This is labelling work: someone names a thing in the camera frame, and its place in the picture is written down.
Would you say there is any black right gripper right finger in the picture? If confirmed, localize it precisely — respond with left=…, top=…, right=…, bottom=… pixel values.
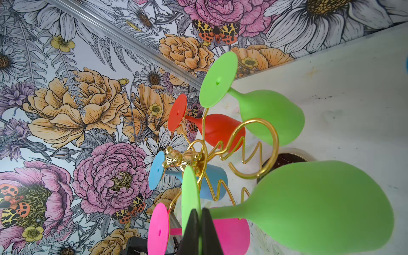
left=201, top=208, right=224, bottom=255

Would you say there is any green wine glass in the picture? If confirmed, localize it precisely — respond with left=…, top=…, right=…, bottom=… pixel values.
left=199, top=52, right=305, bottom=146
left=181, top=160, right=395, bottom=255

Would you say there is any pink wine glass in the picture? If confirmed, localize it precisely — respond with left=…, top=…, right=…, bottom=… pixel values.
left=147, top=203, right=250, bottom=255

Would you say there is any red wine glass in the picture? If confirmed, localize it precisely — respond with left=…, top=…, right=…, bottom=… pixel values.
left=168, top=94, right=241, bottom=148

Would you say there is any silver aluminium corner post left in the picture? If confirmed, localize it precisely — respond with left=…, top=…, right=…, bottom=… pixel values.
left=49, top=1, right=202, bottom=90

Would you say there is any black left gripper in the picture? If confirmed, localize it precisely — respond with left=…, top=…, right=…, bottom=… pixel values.
left=120, top=237, right=148, bottom=255

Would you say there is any blue wine glass left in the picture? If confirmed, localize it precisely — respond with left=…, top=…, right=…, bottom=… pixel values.
left=148, top=151, right=228, bottom=200

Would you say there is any gold wire wine glass rack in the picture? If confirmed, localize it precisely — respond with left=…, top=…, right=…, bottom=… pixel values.
left=162, top=107, right=308, bottom=214

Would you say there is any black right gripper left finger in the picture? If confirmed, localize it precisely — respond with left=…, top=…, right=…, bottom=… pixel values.
left=177, top=209, right=201, bottom=255

